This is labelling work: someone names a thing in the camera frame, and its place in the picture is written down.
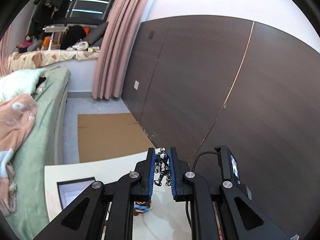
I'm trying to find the black jewelry box white interior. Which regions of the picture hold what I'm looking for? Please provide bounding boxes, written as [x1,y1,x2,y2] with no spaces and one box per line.
[57,177,95,209]

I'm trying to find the white side table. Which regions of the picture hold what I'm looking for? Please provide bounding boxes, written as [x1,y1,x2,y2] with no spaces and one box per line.
[36,148,191,239]

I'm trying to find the flattened brown cardboard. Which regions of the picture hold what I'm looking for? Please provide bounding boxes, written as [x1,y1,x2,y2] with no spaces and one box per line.
[78,113,154,163]

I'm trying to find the green bed sheet mattress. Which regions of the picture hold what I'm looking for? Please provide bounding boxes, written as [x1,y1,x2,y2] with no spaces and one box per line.
[6,67,71,239]

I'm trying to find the pink duck pattern blanket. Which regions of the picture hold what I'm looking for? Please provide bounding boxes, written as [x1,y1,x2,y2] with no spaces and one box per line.
[1,94,37,216]

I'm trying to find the mint green quilt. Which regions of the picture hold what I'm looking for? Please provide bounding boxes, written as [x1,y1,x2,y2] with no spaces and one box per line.
[0,68,47,102]

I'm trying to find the patterned window seat cushion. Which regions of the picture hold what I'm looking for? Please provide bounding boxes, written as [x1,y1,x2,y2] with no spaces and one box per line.
[8,50,99,72]

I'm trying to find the grey pillow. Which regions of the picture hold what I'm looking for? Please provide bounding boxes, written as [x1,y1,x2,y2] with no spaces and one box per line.
[82,22,108,44]

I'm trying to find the plush toys pile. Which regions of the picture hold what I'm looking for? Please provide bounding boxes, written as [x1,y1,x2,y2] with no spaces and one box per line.
[14,35,42,54]

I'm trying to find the pink curtain right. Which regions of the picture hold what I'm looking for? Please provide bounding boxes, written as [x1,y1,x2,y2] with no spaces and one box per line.
[92,0,148,99]

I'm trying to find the small white folding table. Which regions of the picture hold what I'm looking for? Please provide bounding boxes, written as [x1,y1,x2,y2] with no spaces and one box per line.
[43,25,69,50]

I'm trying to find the hanging dark clothes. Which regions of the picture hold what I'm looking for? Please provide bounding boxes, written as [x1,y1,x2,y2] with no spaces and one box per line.
[31,0,70,24]

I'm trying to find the black camera with screen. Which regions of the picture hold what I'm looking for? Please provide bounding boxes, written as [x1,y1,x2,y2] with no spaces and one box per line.
[214,145,240,185]

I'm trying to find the black cable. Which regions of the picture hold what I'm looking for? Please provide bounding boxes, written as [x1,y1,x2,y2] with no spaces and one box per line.
[186,151,221,227]

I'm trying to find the white wall socket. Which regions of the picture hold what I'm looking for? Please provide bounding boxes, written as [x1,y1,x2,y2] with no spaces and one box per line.
[134,80,139,90]

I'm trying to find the dark wood wall panel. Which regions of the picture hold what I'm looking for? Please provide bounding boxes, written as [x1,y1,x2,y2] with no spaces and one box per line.
[122,15,319,238]

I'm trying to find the dark wall switch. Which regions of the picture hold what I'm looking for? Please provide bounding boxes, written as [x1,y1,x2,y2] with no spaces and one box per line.
[148,31,155,39]

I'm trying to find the window with dark frame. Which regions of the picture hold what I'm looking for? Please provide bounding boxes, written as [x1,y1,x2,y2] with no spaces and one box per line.
[66,0,123,23]

